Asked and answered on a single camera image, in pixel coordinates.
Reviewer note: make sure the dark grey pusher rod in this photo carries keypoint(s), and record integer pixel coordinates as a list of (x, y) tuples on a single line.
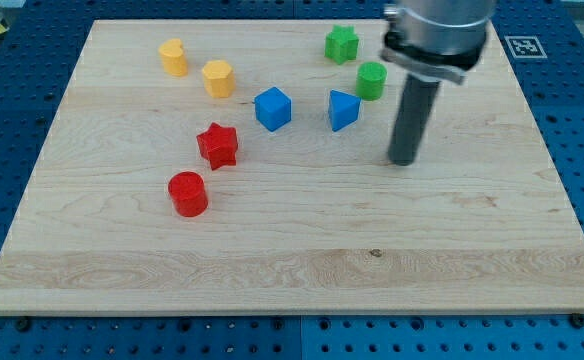
[(414, 110)]

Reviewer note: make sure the white fiducial marker tag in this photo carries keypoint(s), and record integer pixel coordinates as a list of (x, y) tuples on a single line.
[(525, 47)]

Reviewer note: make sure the green star block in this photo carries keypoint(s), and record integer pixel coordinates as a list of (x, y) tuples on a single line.
[(341, 44)]

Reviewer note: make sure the blue cube block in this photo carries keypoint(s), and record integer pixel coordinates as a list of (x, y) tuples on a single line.
[(273, 108)]

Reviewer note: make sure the yellow heart block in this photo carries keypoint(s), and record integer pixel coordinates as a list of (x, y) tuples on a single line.
[(173, 57)]

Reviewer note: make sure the yellow hexagon block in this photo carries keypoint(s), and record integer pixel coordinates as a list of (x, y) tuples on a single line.
[(219, 79)]

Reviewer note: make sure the wooden board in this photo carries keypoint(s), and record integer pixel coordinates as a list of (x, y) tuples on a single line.
[(309, 221)]

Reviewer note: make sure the green cylinder block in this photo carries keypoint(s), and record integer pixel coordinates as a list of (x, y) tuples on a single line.
[(370, 81)]

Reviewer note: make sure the red star block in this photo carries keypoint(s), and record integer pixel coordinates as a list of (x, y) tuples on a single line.
[(218, 145)]

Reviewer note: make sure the red cylinder block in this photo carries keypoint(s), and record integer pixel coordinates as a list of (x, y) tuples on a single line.
[(188, 194)]

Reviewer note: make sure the blue triangle block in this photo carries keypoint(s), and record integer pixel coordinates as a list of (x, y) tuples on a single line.
[(343, 109)]

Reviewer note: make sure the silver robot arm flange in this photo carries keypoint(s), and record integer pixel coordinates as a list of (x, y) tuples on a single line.
[(436, 40)]

